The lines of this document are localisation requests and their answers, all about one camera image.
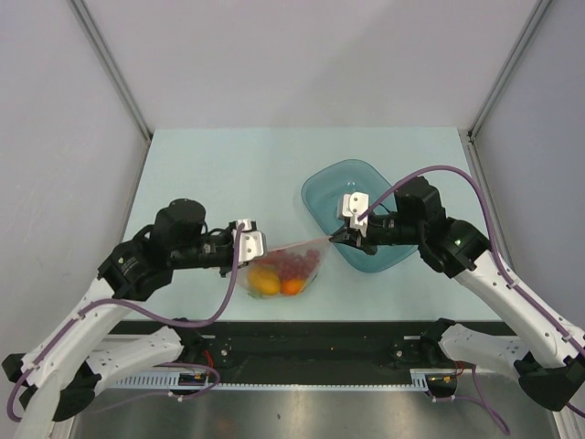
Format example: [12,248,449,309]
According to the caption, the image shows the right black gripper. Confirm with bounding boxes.
[331,212,423,255]

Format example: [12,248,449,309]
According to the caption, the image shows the yellow toy lemon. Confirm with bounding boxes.
[247,267,281,295]

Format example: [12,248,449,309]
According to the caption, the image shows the clear pink zip top bag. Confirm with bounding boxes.
[236,236,331,299]

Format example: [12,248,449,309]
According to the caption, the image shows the purple toy grapes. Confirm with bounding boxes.
[261,250,321,280]

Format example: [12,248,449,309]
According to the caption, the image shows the green orange toy mango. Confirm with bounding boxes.
[264,279,304,296]

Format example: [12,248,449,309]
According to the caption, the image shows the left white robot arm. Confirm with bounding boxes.
[2,198,267,423]

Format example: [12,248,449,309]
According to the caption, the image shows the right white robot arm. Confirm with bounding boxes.
[330,177,584,412]

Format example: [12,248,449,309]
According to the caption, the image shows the teal plastic tray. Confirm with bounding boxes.
[302,159,417,273]

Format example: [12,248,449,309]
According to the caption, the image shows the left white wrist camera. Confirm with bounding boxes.
[229,219,268,266]

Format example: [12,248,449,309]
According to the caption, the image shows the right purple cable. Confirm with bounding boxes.
[356,165,585,435]

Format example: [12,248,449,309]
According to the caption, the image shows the aluminium frame rail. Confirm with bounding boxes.
[458,130,514,267]

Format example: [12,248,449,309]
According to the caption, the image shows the left white cable duct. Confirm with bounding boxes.
[111,370,210,390]

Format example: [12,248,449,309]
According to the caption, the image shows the white cable duct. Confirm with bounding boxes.
[111,370,210,390]
[410,369,459,389]

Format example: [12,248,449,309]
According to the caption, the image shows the right white cable duct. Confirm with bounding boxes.
[410,369,459,389]

